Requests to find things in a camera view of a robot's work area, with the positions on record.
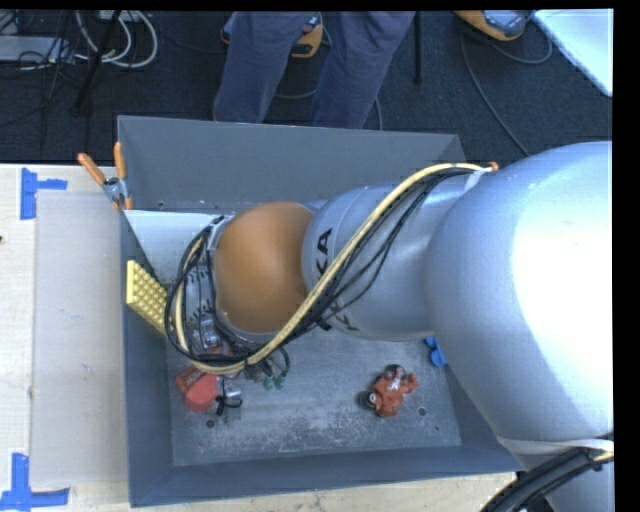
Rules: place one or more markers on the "orange-brown toy figure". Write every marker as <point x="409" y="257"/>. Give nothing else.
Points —
<point x="390" y="392"/>

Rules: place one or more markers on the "blue plastic piece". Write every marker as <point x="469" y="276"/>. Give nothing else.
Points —
<point x="436" y="352"/>

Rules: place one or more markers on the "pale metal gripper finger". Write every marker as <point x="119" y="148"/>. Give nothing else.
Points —
<point x="234" y="395"/>

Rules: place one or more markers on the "person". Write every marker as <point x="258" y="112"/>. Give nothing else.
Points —
<point x="350" y="65"/>

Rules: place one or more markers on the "yellow studded flat plate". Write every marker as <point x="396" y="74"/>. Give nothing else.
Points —
<point x="144" y="295"/>

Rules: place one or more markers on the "pale wood flat board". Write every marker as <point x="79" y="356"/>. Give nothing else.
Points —
<point x="75" y="325"/>

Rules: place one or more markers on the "red plastic block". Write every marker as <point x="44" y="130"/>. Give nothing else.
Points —
<point x="200" y="392"/>

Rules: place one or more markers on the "grey metal bin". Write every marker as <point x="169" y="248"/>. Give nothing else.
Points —
<point x="320" y="420"/>

